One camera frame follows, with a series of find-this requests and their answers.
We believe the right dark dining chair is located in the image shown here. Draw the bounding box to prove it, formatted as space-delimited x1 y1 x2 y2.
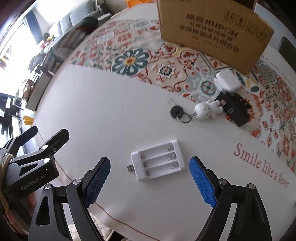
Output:
277 36 296 71

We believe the white square charger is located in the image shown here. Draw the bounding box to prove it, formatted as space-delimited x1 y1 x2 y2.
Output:
214 69 241 93

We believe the patterned table runner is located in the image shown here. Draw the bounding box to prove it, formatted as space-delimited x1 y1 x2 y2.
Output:
70 20 295 171

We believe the orange plastic crate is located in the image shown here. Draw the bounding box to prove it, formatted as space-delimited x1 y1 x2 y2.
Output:
125 0 152 8

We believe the grey sofa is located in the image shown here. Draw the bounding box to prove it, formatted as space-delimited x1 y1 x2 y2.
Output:
47 1 103 38

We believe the white battery charger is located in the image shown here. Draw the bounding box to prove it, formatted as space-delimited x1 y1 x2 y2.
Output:
127 139 185 182

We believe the black clip device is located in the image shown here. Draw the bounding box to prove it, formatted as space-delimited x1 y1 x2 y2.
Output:
215 91 251 127

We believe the white rabbit keychain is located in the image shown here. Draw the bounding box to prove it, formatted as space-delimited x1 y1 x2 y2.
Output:
170 100 223 123

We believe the brown cardboard box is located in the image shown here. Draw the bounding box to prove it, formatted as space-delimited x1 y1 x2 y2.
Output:
157 0 274 75

